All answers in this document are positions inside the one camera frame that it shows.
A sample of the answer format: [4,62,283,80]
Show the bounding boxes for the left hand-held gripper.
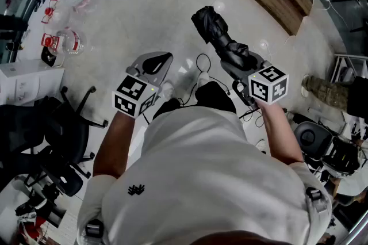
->
[112,51,174,118]

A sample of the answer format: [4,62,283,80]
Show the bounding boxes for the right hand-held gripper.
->
[220,51,289,110]

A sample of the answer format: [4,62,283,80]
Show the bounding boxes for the person's left forearm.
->
[92,110,136,180]

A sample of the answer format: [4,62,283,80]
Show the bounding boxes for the person's right forearm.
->
[256,101,305,166]

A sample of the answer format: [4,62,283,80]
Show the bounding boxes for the person's left white shoe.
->
[162,81,175,101]

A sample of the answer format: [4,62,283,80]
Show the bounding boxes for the person's white shoe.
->
[162,81,175,101]
[197,71,212,87]

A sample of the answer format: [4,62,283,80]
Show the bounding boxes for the person's black trousers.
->
[152,81,238,121]

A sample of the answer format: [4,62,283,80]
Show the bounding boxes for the person's right white shoe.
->
[197,71,212,87]

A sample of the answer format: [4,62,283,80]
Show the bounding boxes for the grey hand-held device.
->
[293,121,334,160]

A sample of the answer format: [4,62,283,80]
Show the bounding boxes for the white metal rack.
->
[333,53,368,85]

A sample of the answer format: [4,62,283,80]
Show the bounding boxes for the black office chair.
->
[0,85,109,198]

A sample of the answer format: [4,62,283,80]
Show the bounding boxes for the person's white t-shirt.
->
[76,105,334,245]

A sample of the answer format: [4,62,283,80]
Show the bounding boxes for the black equipment case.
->
[321,134,363,180]

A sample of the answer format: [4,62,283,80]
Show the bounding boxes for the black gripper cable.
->
[178,53,267,127]

